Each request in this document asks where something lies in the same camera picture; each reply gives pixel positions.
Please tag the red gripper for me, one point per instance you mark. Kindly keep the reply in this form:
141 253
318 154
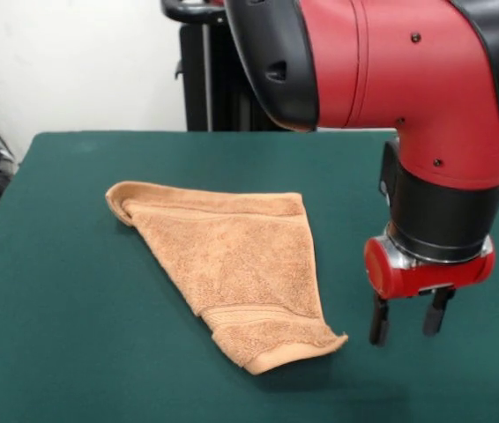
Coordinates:
430 279

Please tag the tan terry towel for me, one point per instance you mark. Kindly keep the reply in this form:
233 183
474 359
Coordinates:
232 264

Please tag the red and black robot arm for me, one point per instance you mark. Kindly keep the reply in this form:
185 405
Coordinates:
408 79

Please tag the dark green table cloth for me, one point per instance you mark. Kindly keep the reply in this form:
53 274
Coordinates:
77 308

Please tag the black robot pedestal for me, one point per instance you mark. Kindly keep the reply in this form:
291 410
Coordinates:
214 88

